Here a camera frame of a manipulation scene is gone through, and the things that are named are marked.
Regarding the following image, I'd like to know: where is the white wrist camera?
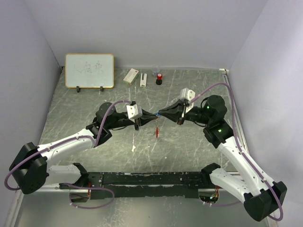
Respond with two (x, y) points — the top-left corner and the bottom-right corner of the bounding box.
(179, 87), (196, 114)
(126, 104), (143, 122)

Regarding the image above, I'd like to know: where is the small whiteboard with yellow frame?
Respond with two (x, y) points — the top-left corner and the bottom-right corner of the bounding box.
(64, 53), (114, 88)

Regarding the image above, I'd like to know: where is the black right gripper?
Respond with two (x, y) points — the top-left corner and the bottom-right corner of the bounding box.
(158, 99), (212, 125)

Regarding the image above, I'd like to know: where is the white and green carton box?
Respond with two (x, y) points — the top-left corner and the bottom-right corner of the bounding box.
(123, 68), (139, 85)

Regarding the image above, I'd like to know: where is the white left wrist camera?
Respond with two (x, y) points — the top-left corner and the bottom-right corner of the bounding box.
(126, 104), (143, 122)

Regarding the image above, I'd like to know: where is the red and black stamp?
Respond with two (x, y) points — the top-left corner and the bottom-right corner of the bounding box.
(156, 73), (163, 85)

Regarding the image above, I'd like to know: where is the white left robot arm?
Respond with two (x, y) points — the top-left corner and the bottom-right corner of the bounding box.
(4, 101), (157, 194)

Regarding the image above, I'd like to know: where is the clear plastic cup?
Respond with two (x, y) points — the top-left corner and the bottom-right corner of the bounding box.
(151, 65), (160, 77)

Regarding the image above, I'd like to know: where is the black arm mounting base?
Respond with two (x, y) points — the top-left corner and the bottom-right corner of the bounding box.
(74, 172), (215, 200)

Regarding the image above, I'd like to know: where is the white stapler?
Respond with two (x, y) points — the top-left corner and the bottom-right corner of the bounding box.
(140, 73), (147, 87)

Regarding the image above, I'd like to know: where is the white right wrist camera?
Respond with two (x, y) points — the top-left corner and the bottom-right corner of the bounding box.
(179, 87), (196, 114)

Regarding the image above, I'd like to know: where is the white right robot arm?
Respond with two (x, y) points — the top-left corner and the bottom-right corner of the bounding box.
(158, 95), (287, 221)

